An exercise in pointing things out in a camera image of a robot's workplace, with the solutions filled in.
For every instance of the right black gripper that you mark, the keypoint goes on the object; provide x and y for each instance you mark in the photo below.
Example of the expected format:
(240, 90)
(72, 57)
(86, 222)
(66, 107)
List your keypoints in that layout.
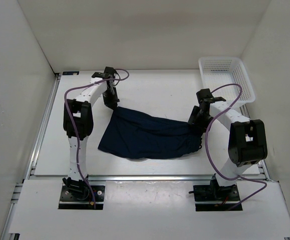
(193, 119)

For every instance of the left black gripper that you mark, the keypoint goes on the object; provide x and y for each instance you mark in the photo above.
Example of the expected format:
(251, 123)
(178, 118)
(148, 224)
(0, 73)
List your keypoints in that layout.
(112, 104)

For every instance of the navy blue shorts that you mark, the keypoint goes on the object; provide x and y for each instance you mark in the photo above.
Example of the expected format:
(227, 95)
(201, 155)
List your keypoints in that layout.
(136, 135)

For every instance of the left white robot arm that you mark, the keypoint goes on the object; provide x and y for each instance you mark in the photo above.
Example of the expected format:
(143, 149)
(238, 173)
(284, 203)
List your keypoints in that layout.
(78, 124)

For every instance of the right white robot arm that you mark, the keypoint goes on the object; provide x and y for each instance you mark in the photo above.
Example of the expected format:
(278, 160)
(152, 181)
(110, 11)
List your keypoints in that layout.
(247, 140)

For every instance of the white plastic basket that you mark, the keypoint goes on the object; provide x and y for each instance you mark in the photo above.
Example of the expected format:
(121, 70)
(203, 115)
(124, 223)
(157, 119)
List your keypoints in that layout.
(217, 71)

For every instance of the blue label sticker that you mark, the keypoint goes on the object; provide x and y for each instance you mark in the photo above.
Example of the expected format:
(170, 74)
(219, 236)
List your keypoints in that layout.
(70, 73)

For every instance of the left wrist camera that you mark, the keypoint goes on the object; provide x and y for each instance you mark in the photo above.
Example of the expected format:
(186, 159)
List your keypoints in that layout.
(109, 73)

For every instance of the aluminium right rail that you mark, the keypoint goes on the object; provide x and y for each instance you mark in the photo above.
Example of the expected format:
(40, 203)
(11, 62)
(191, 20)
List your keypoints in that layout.
(257, 171)

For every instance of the aluminium rail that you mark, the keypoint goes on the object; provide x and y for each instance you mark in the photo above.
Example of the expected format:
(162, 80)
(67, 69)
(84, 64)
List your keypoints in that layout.
(31, 163)
(97, 178)
(257, 171)

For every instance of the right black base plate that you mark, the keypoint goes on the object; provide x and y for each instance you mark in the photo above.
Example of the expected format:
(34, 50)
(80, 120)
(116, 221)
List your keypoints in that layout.
(215, 199)

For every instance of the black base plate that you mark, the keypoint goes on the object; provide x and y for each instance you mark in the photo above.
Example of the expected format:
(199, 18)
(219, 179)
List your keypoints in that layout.
(215, 199)
(72, 200)

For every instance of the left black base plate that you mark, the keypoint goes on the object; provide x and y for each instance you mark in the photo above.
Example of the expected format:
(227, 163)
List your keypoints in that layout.
(72, 200)

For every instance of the aluminium front rail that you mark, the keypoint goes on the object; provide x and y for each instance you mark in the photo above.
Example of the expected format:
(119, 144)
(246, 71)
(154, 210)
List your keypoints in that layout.
(97, 178)

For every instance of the aluminium left rail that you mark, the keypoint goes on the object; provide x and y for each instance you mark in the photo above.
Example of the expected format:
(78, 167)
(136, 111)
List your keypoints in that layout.
(31, 163)

